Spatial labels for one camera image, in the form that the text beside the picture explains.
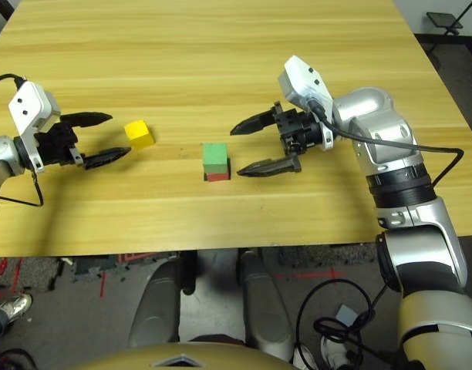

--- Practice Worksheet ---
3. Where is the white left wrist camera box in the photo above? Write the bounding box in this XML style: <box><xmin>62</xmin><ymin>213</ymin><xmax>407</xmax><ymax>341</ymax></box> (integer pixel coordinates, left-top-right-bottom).
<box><xmin>8</xmin><ymin>79</ymin><xmax>62</xmax><ymax>170</ymax></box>

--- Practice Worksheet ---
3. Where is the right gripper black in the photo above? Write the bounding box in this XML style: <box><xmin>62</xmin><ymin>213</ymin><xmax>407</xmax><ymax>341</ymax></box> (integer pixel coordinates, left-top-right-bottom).
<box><xmin>229</xmin><ymin>101</ymin><xmax>324</xmax><ymax>178</ymax></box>

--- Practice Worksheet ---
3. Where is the red cube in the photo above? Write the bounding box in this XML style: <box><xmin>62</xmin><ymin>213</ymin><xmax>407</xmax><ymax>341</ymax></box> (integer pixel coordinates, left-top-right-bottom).
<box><xmin>202</xmin><ymin>156</ymin><xmax>232</xmax><ymax>182</ymax></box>

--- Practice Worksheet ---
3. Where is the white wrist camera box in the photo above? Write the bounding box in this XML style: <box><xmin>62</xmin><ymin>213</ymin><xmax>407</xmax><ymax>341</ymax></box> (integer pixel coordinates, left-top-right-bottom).
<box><xmin>8</xmin><ymin>79</ymin><xmax>62</xmax><ymax>170</ymax></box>
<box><xmin>278</xmin><ymin>55</ymin><xmax>334</xmax><ymax>151</ymax></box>

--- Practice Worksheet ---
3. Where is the silver bystander sneaker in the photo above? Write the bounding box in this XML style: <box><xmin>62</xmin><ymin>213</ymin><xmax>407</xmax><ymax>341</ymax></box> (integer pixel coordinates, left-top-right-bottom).
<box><xmin>0</xmin><ymin>294</ymin><xmax>33</xmax><ymax>321</ymax></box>

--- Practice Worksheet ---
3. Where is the green block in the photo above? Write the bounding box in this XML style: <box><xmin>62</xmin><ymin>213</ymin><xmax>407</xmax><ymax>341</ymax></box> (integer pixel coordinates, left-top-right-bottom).
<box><xmin>202</xmin><ymin>143</ymin><xmax>229</xmax><ymax>174</ymax></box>

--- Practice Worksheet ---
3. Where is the grey square floor pad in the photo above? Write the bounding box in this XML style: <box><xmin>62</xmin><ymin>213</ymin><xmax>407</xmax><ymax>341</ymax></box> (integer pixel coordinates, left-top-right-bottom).
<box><xmin>335</xmin><ymin>304</ymin><xmax>359</xmax><ymax>325</ymax></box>

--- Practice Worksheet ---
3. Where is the grey robot leg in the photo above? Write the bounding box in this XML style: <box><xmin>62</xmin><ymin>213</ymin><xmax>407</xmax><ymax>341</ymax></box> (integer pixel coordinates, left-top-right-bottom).
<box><xmin>238</xmin><ymin>249</ymin><xmax>297</xmax><ymax>362</ymax></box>
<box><xmin>128</xmin><ymin>258</ymin><xmax>183</xmax><ymax>348</ymax></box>

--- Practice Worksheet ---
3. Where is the grey left robot leg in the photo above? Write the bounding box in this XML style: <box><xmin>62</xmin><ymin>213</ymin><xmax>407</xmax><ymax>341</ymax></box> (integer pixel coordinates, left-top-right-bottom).
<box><xmin>128</xmin><ymin>258</ymin><xmax>183</xmax><ymax>348</ymax></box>

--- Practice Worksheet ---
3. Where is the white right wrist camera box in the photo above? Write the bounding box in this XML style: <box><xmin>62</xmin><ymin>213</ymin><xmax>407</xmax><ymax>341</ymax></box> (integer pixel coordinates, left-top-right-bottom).
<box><xmin>278</xmin><ymin>55</ymin><xmax>334</xmax><ymax>151</ymax></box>

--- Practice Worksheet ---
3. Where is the yellow block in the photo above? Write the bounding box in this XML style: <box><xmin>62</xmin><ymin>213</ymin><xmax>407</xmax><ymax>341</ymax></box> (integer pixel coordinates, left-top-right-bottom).
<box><xmin>123</xmin><ymin>119</ymin><xmax>157</xmax><ymax>151</ymax></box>

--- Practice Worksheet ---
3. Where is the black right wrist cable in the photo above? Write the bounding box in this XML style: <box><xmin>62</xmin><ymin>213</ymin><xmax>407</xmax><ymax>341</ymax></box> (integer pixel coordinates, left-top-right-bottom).
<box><xmin>307</xmin><ymin>98</ymin><xmax>465</xmax><ymax>190</ymax></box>

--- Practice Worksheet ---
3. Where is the black floor cable bundle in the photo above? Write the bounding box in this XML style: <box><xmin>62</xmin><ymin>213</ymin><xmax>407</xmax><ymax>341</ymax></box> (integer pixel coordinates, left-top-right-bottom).
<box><xmin>295</xmin><ymin>277</ymin><xmax>399</xmax><ymax>370</ymax></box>

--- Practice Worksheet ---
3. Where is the grey right robot leg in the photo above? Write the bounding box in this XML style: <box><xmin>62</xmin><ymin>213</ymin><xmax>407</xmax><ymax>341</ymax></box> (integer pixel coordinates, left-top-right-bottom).
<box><xmin>238</xmin><ymin>249</ymin><xmax>297</xmax><ymax>362</ymax></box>

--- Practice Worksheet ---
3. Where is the black slanted pole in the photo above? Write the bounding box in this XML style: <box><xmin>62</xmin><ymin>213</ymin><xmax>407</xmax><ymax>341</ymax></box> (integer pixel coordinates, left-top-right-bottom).
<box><xmin>0</xmin><ymin>0</ymin><xmax>22</xmax><ymax>21</ymax></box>

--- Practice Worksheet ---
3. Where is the tan robot torso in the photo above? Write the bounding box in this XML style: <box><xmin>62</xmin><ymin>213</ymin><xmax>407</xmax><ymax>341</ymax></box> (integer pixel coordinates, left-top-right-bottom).
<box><xmin>76</xmin><ymin>341</ymin><xmax>298</xmax><ymax>370</ymax></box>

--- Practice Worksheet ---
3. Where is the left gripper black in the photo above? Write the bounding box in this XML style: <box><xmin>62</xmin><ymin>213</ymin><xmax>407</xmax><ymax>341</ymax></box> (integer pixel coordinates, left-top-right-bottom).
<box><xmin>35</xmin><ymin>112</ymin><xmax>133</xmax><ymax>171</ymax></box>

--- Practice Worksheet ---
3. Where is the black stand with tray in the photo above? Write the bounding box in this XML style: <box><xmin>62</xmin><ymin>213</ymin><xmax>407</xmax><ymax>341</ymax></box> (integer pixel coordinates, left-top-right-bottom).
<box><xmin>426</xmin><ymin>0</ymin><xmax>472</xmax><ymax>38</ymax></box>

